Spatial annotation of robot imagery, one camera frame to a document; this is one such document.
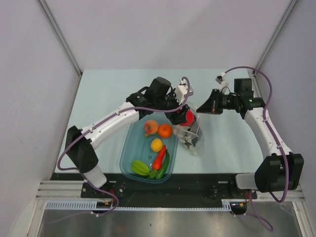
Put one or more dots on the aluminium rail left side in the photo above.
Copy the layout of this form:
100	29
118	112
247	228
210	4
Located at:
59	190

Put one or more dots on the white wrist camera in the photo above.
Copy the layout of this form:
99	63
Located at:
221	79
183	91

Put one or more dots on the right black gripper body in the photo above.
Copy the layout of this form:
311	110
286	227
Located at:
220	101

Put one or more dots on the dark grape bunch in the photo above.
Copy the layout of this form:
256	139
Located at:
192	141

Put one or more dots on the red apple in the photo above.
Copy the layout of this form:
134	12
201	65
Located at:
190	118

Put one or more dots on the aluminium frame post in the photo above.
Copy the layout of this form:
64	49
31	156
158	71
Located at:
59	35
289	10

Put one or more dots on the left aluminium frame post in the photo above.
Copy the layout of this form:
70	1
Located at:
59	35

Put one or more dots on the orange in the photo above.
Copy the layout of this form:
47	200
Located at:
164	130

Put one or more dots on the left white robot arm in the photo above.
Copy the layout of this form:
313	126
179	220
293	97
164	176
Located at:
81	144

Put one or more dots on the red chili pepper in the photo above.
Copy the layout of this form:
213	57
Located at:
157	164

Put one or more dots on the green cucumber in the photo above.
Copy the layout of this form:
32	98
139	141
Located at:
164	167

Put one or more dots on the peach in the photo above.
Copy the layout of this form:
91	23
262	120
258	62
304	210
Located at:
151	126

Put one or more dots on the blue transparent plastic bin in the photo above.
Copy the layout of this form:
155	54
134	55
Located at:
137	147

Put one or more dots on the clear zip top bag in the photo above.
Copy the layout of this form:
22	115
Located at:
183	131

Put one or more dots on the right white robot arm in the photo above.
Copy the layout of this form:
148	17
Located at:
281	168

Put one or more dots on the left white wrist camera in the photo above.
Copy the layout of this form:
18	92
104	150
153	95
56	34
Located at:
183	91

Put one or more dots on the white cable duct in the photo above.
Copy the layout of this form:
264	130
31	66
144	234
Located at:
88	205

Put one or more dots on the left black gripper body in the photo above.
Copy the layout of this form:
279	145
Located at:
170	103

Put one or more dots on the green star fruit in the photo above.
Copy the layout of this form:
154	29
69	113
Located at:
140	168

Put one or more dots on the grey toy fish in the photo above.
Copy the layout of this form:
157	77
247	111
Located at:
195	127

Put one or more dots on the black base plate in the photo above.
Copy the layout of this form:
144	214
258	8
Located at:
179	191

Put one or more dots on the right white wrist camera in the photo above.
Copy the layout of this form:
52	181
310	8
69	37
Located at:
221	79

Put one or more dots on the right aluminium frame post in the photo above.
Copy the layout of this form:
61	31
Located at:
289	10

